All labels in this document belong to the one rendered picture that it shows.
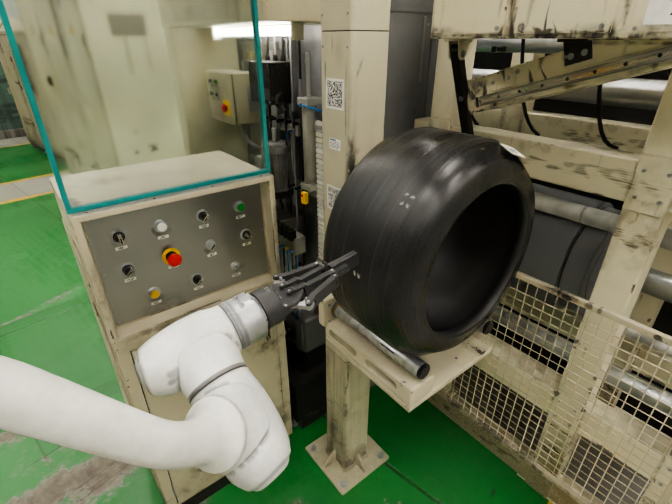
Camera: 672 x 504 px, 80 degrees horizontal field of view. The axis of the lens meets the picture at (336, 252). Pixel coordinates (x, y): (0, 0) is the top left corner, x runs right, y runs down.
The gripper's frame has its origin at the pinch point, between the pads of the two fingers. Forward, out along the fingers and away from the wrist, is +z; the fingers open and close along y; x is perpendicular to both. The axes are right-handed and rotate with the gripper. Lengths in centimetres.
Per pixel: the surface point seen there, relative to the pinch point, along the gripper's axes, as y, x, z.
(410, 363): -7.2, 33.2, 11.7
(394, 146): 7.5, -16.7, 23.2
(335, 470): 29, 123, 3
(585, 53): -11, -29, 67
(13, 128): 923, 99, -56
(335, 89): 32.4, -25.9, 27.3
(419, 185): -5.9, -13.4, 16.3
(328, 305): 23.6, 31.3, 9.5
